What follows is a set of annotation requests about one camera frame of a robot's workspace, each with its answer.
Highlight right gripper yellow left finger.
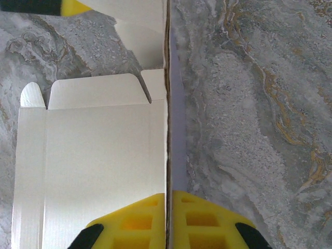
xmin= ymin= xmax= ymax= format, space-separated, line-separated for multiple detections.
xmin=70 ymin=193 xmax=167 ymax=249

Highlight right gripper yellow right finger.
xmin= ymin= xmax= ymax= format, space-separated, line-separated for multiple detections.
xmin=172 ymin=190 xmax=273 ymax=249

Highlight lavender and white paper box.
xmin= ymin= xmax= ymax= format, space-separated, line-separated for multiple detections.
xmin=11 ymin=0 xmax=188 ymax=249

